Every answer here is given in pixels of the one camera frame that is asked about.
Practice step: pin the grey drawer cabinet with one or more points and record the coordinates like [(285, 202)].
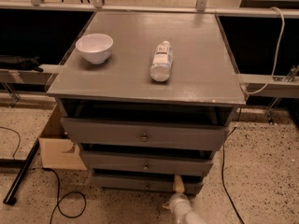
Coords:
[(203, 88)]

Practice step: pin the black metal bar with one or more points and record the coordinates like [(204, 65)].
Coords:
[(23, 166)]

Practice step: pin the grey drawer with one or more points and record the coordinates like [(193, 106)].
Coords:
[(144, 134), (145, 163), (124, 182)]

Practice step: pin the grey middle drawer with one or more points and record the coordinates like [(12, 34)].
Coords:
[(145, 163)]

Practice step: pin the grey top drawer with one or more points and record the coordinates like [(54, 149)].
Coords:
[(144, 134)]

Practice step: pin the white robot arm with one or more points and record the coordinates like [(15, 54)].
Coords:
[(190, 218)]

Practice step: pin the black bag on rail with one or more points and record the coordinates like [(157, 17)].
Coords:
[(19, 63)]

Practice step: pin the grey bottom drawer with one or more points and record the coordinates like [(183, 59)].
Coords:
[(124, 182)]

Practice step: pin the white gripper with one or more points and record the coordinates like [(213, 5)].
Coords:
[(178, 200)]

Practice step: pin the cardboard box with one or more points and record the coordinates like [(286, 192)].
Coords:
[(57, 151)]

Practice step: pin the white bowl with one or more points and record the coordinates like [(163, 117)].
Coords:
[(95, 48)]

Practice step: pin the clear plastic water bottle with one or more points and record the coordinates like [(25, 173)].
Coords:
[(160, 69)]

